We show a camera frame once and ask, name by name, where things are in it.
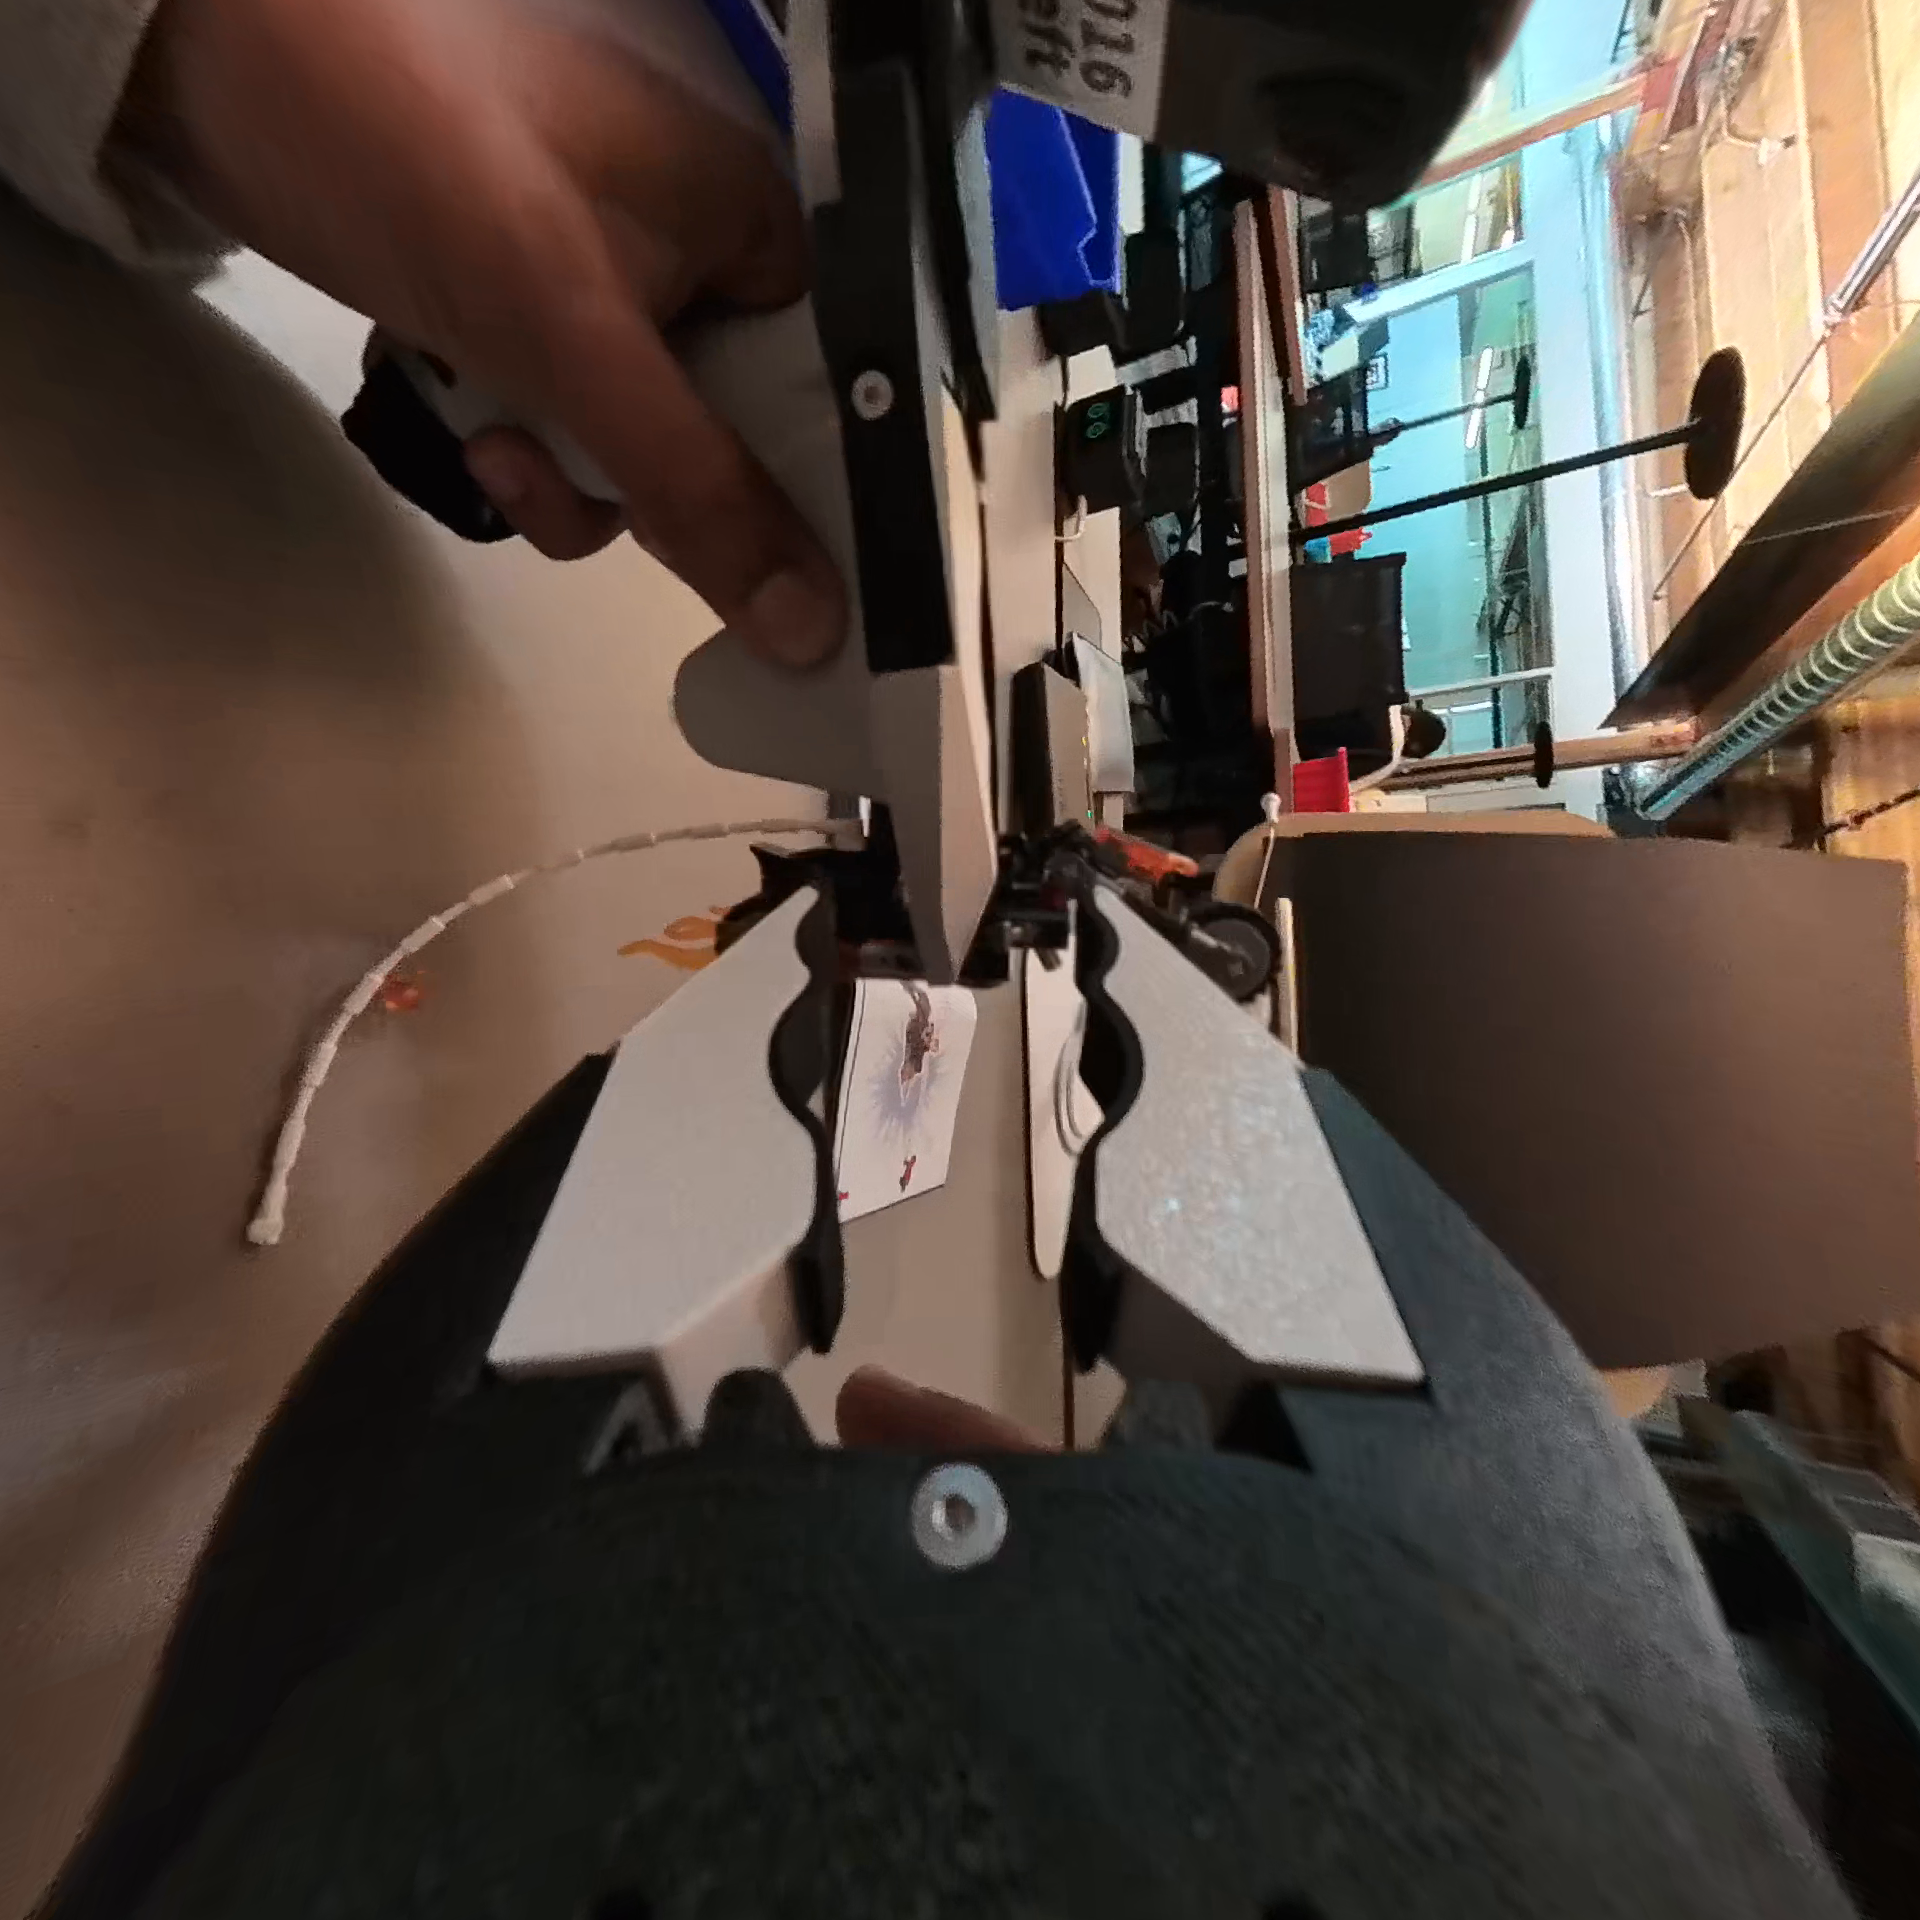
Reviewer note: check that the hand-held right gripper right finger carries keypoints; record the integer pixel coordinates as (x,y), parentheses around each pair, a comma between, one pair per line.
(1245,1215)

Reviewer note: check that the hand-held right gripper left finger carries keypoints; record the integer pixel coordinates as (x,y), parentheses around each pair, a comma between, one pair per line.
(674,1200)

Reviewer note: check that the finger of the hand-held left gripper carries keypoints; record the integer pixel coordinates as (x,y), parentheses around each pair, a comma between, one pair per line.
(937,810)

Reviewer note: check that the lego motorcycle model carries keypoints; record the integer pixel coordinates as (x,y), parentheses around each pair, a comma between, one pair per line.
(863,902)

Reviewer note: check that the person's left forearm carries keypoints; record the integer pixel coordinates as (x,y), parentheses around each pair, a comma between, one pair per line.
(75,90)

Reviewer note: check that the lego instruction booklet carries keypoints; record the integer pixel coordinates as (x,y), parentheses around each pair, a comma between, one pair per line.
(915,1126)

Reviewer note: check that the orange round lego stud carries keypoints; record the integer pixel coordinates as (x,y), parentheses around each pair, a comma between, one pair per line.
(399,991)

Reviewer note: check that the person's right hand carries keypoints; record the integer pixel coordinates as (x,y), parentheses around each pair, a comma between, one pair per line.
(930,1418)

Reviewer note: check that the person's left hand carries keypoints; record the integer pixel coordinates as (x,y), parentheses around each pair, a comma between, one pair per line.
(525,181)

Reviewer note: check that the black box device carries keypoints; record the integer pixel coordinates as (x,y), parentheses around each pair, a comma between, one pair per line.
(1042,750)

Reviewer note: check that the silver flat device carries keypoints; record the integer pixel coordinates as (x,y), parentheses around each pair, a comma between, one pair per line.
(1110,721)

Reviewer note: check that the black charger green display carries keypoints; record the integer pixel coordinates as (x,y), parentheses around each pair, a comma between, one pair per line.
(1103,441)

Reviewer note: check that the blue plastic bin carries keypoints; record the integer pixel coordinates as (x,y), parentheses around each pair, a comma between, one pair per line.
(1050,212)

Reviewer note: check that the black pole stand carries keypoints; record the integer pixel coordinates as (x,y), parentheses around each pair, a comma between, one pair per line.
(1499,470)

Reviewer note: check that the silver ventilation duct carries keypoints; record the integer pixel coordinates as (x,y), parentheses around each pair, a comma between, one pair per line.
(1799,692)

